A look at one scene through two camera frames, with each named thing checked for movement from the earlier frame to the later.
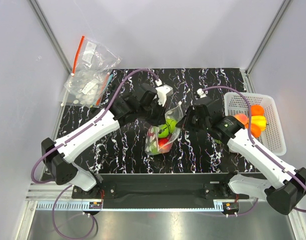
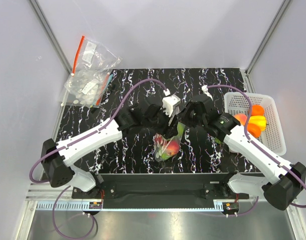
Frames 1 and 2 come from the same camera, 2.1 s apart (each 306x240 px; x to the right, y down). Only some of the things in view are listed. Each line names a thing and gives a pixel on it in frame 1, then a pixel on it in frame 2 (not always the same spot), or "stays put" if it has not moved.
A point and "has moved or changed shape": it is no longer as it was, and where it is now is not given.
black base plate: [155, 191] stays put
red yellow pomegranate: [165, 145] -> [173, 147]
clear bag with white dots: [160, 139] has moved or changed shape
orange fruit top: [257, 110] stays put
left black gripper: [160, 120] -> [166, 131]
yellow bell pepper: [260, 120] stays put
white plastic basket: [271, 139] stays put
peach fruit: [242, 118] stays put
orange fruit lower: [255, 130] stays put
